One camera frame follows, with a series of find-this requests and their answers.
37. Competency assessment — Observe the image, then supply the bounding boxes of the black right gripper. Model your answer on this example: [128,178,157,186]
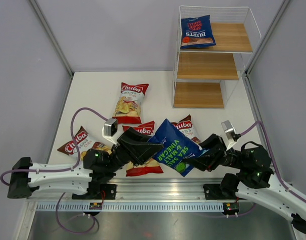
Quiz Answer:
[179,132,245,171]

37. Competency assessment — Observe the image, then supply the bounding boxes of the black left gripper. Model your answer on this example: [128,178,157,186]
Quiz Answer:
[106,127,166,174]

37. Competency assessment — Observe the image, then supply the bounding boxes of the red Chuba bag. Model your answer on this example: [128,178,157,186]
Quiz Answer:
[122,121,163,177]
[112,82,149,125]

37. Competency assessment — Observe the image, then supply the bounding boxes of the blue Burts sea salt bag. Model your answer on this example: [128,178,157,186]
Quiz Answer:
[148,119,207,177]

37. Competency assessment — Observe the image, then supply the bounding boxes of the brown chuba bag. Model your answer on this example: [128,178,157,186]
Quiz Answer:
[172,114,201,144]
[57,125,113,163]

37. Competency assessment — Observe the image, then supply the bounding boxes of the blue Burts spicy chilli bag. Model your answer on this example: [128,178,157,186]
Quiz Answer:
[180,15,216,49]

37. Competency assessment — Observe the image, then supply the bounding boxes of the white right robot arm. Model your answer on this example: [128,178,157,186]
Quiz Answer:
[185,134,306,234]

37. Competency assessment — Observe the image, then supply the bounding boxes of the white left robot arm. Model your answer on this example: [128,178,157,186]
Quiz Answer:
[7,128,164,199]

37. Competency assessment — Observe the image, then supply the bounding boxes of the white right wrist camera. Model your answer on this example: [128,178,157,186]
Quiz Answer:
[220,120,237,150]

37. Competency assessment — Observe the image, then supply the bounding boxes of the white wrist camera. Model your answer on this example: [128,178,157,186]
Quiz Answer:
[102,118,118,139]
[220,120,237,150]

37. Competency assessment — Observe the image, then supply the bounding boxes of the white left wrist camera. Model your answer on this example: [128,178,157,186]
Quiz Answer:
[102,118,118,139]

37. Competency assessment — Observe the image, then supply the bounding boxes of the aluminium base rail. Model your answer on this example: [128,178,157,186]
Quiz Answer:
[30,178,240,213]

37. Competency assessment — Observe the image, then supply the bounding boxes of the right aluminium frame post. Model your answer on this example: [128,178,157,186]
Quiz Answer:
[244,0,292,76]

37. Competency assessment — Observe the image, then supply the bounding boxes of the aluminium frame post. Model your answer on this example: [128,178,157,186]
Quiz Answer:
[29,0,74,77]
[244,0,292,76]

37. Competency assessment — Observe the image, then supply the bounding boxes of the white wire wooden shelf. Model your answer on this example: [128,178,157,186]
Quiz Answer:
[172,5,261,109]

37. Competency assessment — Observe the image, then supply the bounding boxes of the left aluminium frame post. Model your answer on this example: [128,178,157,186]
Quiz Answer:
[29,0,74,77]

